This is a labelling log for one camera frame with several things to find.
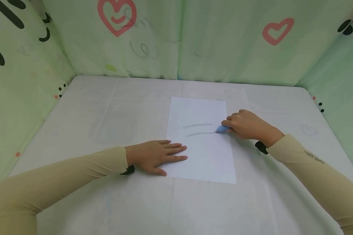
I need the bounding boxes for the person's right forearm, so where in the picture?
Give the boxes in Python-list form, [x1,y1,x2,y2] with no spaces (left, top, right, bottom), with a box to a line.
[266,134,353,235]

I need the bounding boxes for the white paper sheet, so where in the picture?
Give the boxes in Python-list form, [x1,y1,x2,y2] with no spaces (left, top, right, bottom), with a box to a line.
[162,96,237,184]

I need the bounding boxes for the person's right hand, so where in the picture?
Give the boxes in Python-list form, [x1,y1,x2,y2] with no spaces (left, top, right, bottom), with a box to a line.
[221,110,285,148]

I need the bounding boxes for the person's left forearm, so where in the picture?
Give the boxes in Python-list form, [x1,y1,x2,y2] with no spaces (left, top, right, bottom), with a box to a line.
[0,147,129,235]

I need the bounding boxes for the person's left hand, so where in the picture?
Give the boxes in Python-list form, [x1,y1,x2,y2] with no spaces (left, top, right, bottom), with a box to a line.
[125,140,188,177]

